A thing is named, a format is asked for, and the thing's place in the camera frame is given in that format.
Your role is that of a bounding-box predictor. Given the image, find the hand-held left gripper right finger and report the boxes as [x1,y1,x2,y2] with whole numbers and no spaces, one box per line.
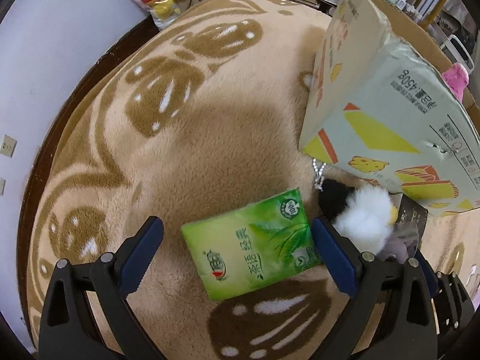
[311,217,439,360]

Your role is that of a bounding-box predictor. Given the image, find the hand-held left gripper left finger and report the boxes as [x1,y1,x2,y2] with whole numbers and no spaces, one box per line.
[38,215,164,360]

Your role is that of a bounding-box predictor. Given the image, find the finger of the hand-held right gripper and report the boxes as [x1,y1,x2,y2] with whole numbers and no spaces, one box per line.
[414,249,476,349]

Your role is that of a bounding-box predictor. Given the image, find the green tissue pack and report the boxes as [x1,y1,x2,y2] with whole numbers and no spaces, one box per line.
[181,187,322,301]

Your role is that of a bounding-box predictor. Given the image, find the printed cardboard box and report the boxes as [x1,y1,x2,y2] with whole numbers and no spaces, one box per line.
[298,0,480,218]

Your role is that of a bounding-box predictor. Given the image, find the pink plush toy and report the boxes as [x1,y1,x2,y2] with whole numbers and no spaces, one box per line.
[440,63,470,103]

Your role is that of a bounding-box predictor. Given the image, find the grey translucent pouch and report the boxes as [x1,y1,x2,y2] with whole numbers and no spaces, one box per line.
[382,221,422,263]

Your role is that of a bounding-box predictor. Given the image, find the black packet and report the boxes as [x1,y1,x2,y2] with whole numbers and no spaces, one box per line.
[395,195,429,229]

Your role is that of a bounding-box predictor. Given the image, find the beige floral blanket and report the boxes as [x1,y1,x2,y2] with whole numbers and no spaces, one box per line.
[28,0,480,360]

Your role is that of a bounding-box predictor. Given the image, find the white trolley cart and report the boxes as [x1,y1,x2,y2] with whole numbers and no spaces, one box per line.
[439,7,477,72]

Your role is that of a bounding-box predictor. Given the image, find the bag of yellow toys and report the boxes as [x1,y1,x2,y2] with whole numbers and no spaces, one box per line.
[118,0,181,31]

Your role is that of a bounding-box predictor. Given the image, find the black white plush keychain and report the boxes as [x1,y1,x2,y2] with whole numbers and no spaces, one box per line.
[311,157,398,254]

